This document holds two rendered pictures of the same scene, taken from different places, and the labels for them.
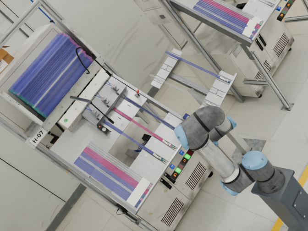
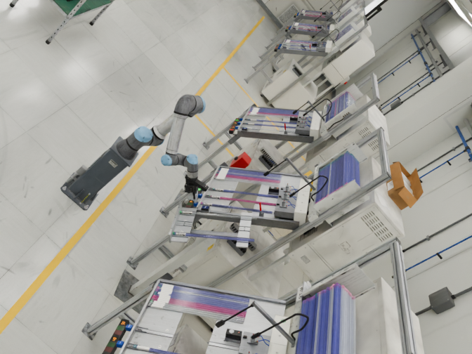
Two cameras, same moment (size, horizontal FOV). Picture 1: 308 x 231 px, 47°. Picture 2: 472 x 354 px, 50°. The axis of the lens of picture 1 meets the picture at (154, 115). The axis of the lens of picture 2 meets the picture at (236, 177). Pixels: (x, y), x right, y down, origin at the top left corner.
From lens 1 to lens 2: 376 cm
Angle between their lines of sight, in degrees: 80
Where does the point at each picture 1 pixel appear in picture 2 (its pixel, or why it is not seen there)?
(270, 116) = (109, 329)
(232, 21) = (191, 295)
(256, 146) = (123, 291)
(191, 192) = not seen: hidden behind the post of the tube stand
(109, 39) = not seen: outside the picture
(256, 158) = (142, 129)
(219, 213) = (150, 239)
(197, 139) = not seen: hidden behind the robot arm
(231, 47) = (182, 331)
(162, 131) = (223, 202)
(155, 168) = (216, 185)
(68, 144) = (295, 182)
